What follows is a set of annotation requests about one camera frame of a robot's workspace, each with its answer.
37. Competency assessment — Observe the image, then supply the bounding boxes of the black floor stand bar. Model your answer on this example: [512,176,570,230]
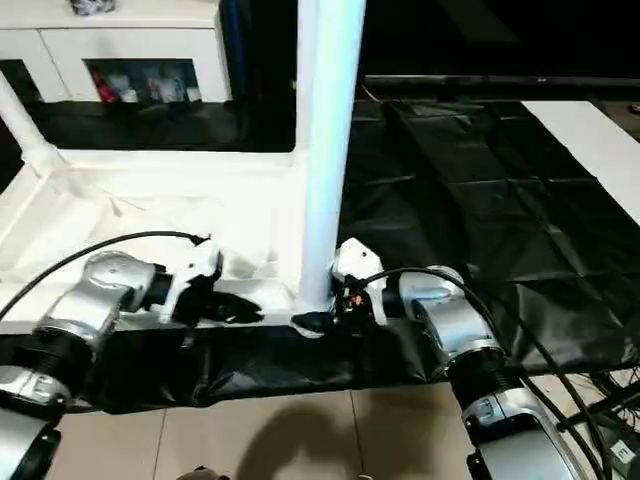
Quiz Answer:
[560,386,640,433]

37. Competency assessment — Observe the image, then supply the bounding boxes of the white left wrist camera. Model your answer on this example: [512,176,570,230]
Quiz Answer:
[159,236,224,327]

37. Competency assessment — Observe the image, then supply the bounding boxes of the small grey cabinet ornament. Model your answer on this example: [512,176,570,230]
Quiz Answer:
[68,0,117,17]

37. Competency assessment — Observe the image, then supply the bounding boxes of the black device with label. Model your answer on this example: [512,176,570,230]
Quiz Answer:
[598,434,640,477]

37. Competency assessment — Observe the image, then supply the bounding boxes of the white plastic table top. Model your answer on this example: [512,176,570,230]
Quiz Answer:
[0,145,347,337]

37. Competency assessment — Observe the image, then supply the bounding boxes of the white plastic table leg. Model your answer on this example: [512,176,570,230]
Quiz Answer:
[294,0,321,167]
[296,0,368,314]
[0,70,62,177]

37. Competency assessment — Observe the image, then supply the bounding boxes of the black plastic mat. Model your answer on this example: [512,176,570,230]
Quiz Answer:
[0,95,640,413]

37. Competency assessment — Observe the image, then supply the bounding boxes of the black flat screen television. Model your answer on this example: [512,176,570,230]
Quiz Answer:
[365,0,640,101]

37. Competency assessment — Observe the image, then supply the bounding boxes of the white glass-door cabinet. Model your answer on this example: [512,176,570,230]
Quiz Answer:
[0,0,233,106]

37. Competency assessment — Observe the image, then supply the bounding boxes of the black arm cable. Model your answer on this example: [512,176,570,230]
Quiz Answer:
[364,265,607,480]
[0,230,212,323]

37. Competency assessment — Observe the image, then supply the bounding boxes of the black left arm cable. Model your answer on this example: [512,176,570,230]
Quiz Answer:
[0,230,212,323]

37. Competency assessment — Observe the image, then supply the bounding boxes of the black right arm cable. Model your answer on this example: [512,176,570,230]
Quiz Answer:
[364,265,607,480]

